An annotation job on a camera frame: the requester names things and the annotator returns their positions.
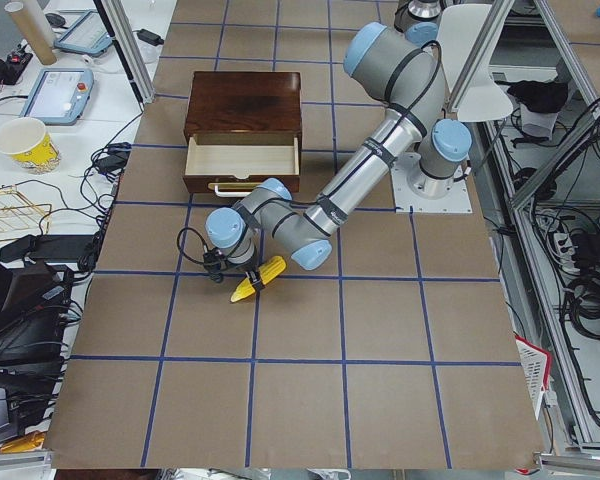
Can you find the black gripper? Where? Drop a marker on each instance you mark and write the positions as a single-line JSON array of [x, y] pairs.
[[250, 276]]

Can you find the yellow corn cob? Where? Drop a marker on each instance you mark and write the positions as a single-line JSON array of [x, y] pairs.
[[269, 271]]

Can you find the light wooden drawer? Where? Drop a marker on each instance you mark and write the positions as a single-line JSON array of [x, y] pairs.
[[237, 161]]

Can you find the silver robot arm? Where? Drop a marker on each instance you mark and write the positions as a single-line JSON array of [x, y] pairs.
[[411, 84], [418, 20]]

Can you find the dark wooden drawer cabinet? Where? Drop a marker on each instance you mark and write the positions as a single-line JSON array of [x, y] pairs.
[[244, 102]]

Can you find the popcorn paper bucket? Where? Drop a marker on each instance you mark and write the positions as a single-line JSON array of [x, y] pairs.
[[27, 141]]

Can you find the black power adapter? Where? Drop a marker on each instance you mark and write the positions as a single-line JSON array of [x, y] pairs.
[[149, 37]]

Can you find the blue teach pendant near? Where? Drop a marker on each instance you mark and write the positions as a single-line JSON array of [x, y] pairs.
[[59, 96]]

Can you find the blue teach pendant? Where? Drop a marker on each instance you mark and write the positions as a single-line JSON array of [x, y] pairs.
[[86, 36], [59, 96]]

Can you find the blue teach pendant far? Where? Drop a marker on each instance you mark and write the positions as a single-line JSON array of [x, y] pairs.
[[86, 36]]

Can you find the red white plastic basket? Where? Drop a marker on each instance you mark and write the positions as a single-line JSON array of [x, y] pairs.
[[536, 363]]

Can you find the cardboard tube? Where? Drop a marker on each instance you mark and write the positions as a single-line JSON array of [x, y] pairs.
[[32, 23]]

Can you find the white plastic chair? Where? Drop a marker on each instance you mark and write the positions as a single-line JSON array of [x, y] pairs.
[[468, 34]]

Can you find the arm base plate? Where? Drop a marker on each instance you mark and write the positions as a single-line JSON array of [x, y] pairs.
[[415, 192]]

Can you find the gold wire basket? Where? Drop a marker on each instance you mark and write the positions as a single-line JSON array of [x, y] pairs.
[[20, 216]]

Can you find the aluminium frame post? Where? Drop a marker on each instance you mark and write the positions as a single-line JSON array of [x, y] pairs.
[[117, 25]]

